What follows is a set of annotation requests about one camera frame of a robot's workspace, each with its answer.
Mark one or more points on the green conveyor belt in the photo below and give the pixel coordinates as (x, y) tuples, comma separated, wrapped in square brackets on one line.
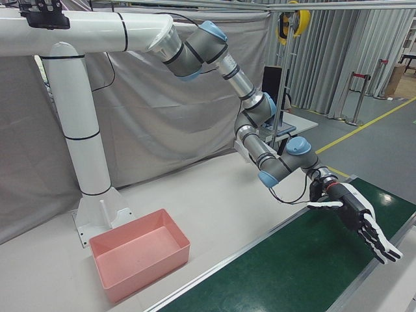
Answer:
[(292, 260)]

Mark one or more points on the pink plastic basket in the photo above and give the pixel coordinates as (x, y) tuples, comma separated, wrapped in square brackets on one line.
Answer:
[(139, 240)]

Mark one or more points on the black camera on stand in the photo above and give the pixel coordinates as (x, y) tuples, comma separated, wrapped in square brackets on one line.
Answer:
[(45, 19)]

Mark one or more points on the brown cardboard box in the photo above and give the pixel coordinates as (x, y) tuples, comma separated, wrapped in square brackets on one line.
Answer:
[(395, 81)]

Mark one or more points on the black computer monitor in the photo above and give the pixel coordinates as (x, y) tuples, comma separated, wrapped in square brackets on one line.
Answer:
[(271, 84)]

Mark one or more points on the grey UR5e robot arm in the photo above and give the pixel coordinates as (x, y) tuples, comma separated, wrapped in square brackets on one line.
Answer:
[(195, 48)]

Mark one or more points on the grey pleated curtain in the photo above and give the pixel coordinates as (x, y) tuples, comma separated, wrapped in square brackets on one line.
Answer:
[(325, 65)]

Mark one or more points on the black table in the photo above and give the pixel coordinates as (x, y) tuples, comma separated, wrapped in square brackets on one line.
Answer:
[(409, 56)]

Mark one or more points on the black-white robot hand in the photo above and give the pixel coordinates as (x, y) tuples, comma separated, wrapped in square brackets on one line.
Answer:
[(352, 208)]

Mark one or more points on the silver queue barrier post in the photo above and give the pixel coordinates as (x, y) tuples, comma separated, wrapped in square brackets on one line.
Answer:
[(359, 97), (383, 78)]

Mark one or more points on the grey fabric backdrop sheet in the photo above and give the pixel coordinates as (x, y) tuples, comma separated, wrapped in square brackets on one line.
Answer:
[(162, 113)]

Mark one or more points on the grey laptop computer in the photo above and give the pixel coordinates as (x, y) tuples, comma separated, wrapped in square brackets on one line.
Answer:
[(269, 133)]

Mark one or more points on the white desk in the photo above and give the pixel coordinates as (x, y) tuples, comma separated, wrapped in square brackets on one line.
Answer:
[(302, 122)]

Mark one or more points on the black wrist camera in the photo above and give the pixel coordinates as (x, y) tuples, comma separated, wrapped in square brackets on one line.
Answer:
[(316, 191)]

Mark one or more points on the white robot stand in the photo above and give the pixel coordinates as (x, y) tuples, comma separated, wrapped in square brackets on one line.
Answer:
[(81, 113)]

